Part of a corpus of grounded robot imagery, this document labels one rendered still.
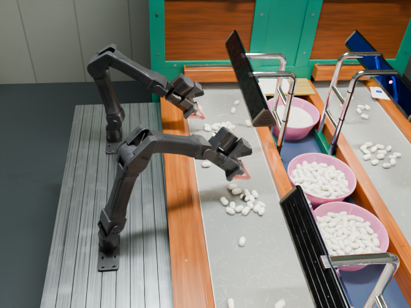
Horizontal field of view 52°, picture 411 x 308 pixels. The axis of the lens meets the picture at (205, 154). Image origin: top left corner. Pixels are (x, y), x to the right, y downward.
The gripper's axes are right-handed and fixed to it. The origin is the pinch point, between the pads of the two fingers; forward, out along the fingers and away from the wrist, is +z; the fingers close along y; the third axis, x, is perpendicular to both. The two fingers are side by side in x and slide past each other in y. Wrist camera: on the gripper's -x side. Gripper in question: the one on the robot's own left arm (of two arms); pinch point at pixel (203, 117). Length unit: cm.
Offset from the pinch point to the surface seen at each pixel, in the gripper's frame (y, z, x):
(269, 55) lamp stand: -1.3, -0.7, -38.8
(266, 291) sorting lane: -81, 13, -1
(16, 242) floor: 3, -21, 125
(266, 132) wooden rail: -5.4, 24.5, -14.3
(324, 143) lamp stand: -9, 48, -28
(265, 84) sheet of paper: 33.3, 29.8, -20.5
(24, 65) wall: 171, -52, 129
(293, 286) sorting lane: -80, 20, -7
